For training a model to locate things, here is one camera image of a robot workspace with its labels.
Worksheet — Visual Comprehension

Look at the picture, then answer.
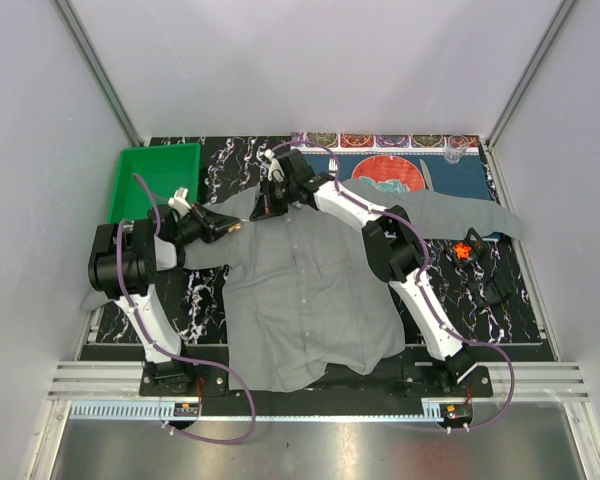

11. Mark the near black brooch stand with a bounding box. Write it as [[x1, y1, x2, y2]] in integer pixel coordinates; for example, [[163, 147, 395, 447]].
[[468, 276, 514, 308]]

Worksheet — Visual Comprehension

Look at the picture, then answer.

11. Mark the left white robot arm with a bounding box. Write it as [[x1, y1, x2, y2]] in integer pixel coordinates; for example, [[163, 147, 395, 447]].
[[88, 204, 241, 396]]

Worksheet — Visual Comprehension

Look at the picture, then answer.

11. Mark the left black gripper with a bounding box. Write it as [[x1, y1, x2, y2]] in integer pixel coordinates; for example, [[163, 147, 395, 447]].
[[173, 202, 239, 246]]

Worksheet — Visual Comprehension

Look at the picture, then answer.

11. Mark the silver knife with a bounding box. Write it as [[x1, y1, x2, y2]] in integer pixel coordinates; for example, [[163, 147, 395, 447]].
[[419, 159, 434, 191]]

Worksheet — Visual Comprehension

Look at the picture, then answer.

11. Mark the red and teal plate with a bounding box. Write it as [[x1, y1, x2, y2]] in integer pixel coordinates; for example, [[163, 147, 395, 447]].
[[352, 155, 426, 193]]

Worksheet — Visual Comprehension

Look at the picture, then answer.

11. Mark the black brooch stand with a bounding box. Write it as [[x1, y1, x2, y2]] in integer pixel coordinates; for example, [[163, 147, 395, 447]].
[[468, 276, 514, 308], [449, 228, 487, 268]]

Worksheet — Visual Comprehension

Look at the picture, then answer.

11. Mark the far black brooch stand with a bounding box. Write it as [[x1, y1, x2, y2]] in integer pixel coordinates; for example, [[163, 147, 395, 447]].
[[449, 228, 487, 268]]

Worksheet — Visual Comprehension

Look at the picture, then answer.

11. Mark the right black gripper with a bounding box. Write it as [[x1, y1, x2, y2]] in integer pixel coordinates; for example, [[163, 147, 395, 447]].
[[250, 178, 297, 223]]

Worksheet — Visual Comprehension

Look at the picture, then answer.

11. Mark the silver fork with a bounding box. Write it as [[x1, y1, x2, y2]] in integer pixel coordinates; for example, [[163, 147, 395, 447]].
[[328, 158, 338, 177]]

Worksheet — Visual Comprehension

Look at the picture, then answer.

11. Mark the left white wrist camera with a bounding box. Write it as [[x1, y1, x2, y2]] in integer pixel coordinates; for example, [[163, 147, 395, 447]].
[[168, 187, 192, 216]]

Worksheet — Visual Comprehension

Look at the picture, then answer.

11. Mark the grey button shirt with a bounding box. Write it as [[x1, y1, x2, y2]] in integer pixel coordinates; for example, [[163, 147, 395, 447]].
[[81, 175, 527, 393]]

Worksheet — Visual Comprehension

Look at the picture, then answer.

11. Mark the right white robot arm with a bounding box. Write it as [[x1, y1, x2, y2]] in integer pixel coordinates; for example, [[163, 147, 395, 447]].
[[250, 149, 476, 397]]

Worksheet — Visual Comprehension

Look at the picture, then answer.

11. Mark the green plastic bin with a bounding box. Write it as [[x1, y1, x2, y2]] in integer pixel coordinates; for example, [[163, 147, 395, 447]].
[[108, 143, 201, 223]]

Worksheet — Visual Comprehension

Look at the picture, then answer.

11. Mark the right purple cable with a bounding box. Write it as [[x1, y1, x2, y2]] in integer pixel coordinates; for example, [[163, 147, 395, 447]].
[[271, 141, 516, 432]]

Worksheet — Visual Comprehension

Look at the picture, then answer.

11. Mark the blue patterned placemat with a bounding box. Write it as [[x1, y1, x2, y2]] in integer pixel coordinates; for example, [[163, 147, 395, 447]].
[[289, 131, 501, 241]]

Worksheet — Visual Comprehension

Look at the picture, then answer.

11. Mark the far orange flower brooch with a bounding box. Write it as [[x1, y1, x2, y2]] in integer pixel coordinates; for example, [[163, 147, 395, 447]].
[[451, 241, 475, 262]]

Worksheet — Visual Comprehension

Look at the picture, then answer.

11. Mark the clear drinking glass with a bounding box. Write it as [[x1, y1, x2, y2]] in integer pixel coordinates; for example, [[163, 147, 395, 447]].
[[444, 135, 471, 164]]

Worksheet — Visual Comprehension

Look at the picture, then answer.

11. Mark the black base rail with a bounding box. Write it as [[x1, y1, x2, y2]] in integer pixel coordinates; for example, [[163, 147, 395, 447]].
[[139, 354, 494, 399]]

